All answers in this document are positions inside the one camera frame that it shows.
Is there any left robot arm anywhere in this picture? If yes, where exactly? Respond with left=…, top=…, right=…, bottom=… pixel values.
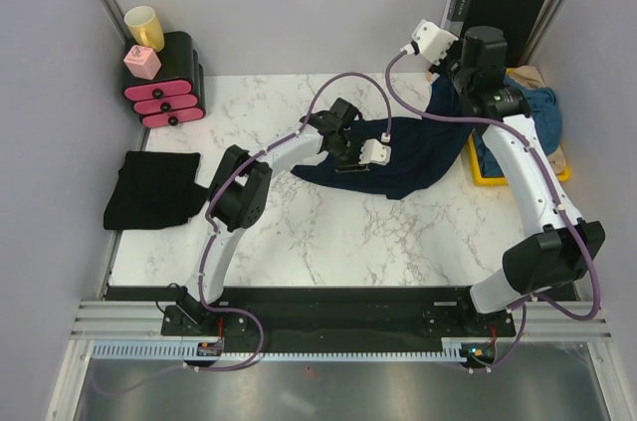
left=183, top=99, right=363, bottom=334

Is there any aluminium rail frame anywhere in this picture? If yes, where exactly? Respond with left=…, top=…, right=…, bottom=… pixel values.
left=44, top=181, right=614, bottom=421

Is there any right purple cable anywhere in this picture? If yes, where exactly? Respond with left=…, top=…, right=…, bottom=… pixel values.
left=385, top=45, right=604, bottom=375

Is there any yellow plastic bin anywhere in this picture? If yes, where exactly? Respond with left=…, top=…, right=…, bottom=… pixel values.
left=467, top=134, right=571, bottom=187

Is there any yellow mug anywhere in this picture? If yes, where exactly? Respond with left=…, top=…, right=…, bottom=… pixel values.
left=124, top=6, right=165, bottom=52

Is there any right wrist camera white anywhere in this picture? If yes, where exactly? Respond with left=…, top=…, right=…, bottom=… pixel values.
left=404, top=19, right=459, bottom=65

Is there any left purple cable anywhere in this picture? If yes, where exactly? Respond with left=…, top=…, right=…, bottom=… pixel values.
left=89, top=71, right=394, bottom=396

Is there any purple cable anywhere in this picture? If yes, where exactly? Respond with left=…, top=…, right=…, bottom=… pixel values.
left=385, top=45, right=604, bottom=375
left=89, top=71, right=394, bottom=396

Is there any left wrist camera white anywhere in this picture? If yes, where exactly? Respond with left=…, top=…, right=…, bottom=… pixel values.
left=359, top=138, right=391, bottom=165

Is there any navy blue t shirt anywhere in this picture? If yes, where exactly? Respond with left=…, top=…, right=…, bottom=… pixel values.
left=290, top=76, right=474, bottom=201

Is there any right cable duct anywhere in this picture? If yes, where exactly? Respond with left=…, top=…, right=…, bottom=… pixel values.
left=442, top=337, right=497, bottom=364

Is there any folded black t shirt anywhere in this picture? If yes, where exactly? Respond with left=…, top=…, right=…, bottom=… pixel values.
left=103, top=151, right=207, bottom=231

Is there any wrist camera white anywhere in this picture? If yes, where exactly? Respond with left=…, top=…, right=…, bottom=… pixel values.
left=404, top=19, right=459, bottom=65
left=359, top=138, right=391, bottom=165

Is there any cable duct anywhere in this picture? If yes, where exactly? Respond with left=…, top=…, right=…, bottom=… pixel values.
left=442, top=337, right=497, bottom=364
left=92, top=338, right=224, bottom=361

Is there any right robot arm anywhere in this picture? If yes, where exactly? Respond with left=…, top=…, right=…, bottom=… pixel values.
left=419, top=24, right=605, bottom=335

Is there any beige t shirt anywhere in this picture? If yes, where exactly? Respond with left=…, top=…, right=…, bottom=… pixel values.
left=508, top=66, right=562, bottom=156

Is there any pink cube box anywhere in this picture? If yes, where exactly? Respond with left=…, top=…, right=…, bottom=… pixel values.
left=123, top=45, right=161, bottom=80

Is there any black pink drawer unit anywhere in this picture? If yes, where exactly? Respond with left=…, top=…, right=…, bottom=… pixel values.
left=120, top=31, right=206, bottom=129

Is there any left cable duct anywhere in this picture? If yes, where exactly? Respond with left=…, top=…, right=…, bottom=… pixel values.
left=92, top=338, right=224, bottom=361

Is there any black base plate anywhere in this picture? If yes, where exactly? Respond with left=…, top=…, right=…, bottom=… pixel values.
left=161, top=287, right=516, bottom=355

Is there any black orange folder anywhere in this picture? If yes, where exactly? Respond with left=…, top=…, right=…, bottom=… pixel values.
left=441, top=0, right=545, bottom=68

